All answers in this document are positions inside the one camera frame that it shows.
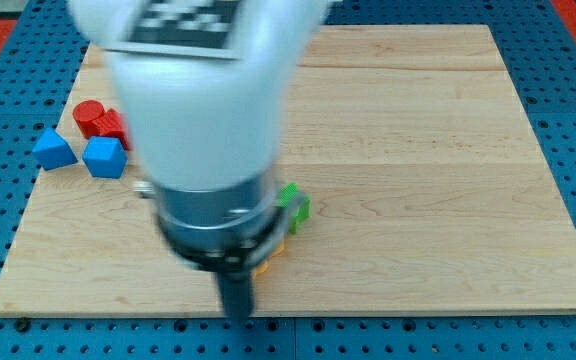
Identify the blue triangular block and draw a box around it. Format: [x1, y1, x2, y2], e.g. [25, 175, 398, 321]
[31, 128, 78, 170]

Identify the light wooden board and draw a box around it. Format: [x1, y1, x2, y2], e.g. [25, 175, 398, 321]
[0, 25, 576, 318]

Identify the blue hexagonal block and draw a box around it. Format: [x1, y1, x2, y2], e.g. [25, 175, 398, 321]
[82, 136, 127, 179]

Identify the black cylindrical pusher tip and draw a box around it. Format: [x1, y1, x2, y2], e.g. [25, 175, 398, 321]
[216, 272, 255, 321]

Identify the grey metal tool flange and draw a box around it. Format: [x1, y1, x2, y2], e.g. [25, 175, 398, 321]
[134, 167, 289, 273]

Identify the red ridged block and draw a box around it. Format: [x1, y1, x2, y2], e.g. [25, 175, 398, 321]
[94, 109, 131, 151]

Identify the red cylinder block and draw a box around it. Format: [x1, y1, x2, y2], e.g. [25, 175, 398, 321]
[72, 100, 105, 139]

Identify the green block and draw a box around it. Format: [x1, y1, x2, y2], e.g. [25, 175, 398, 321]
[276, 183, 311, 234]

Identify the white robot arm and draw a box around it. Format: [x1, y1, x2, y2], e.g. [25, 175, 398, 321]
[67, 0, 330, 319]

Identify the yellow block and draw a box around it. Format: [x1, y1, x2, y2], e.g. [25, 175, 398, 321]
[253, 240, 285, 277]

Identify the black white fiducial tag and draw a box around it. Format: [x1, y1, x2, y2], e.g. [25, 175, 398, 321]
[101, 0, 242, 60]

